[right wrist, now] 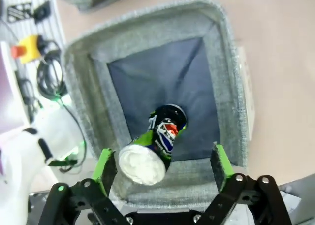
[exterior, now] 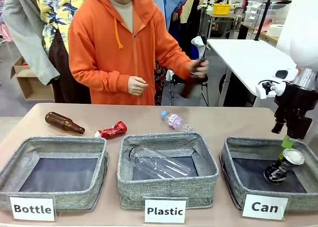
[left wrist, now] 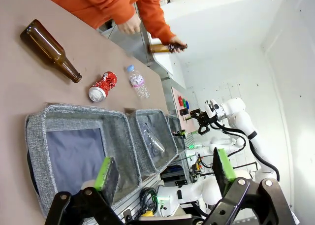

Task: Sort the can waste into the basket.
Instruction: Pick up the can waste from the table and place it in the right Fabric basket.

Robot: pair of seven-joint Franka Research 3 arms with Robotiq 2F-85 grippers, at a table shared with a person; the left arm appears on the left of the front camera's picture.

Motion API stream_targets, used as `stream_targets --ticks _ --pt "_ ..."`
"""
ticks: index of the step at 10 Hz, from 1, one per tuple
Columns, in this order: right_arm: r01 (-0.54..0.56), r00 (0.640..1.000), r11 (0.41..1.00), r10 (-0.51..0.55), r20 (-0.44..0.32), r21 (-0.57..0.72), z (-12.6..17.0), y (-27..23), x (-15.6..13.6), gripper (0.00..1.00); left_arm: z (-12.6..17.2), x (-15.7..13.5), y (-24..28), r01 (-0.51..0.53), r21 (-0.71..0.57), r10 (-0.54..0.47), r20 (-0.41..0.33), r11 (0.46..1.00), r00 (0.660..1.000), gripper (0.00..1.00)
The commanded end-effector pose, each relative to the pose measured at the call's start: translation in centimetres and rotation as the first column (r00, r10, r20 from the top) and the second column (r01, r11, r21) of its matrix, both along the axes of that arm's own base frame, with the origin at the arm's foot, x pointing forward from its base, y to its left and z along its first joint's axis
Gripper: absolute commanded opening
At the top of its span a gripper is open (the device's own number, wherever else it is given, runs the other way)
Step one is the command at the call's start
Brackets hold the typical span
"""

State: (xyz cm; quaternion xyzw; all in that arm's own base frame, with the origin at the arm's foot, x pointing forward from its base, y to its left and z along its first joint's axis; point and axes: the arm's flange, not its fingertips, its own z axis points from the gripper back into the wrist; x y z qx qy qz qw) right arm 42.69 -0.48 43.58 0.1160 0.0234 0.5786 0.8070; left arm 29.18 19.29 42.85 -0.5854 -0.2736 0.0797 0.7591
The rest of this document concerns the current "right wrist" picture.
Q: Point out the yellow emergency stop red button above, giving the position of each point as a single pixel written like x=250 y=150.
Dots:
x=29 y=47

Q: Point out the small black device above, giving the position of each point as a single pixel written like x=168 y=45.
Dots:
x=41 y=12

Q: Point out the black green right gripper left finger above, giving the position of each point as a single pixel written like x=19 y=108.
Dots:
x=101 y=170

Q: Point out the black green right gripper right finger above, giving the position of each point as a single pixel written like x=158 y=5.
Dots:
x=222 y=166

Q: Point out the black striped bracket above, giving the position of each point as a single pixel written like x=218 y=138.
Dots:
x=18 y=13

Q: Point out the grey fabric basket dark lining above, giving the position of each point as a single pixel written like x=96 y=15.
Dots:
x=147 y=30

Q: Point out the green black soda can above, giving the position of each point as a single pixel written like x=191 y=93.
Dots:
x=157 y=138

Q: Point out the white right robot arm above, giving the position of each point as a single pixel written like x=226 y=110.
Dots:
x=56 y=126

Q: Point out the purple white panel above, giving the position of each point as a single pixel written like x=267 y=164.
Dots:
x=7 y=87

